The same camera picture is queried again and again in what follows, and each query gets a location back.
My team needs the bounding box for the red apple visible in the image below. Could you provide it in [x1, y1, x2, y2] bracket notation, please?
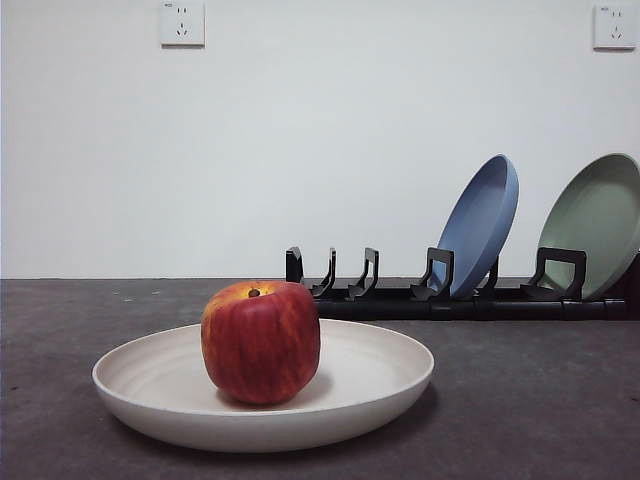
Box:
[200, 280, 322, 406]

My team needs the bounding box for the cream yellow plate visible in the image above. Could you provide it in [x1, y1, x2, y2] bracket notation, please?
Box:
[91, 318, 435, 454]

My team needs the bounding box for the black plate rack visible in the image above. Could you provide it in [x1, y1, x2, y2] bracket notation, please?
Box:
[284, 246, 640, 322]

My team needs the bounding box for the blue plate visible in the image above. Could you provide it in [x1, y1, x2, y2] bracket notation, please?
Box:
[436, 154, 520, 299]

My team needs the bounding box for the green plate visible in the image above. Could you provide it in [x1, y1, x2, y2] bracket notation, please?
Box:
[537, 152, 640, 301]

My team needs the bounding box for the white wall socket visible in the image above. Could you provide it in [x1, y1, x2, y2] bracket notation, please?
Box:
[159, 0, 206, 49]
[592, 3, 630, 51]

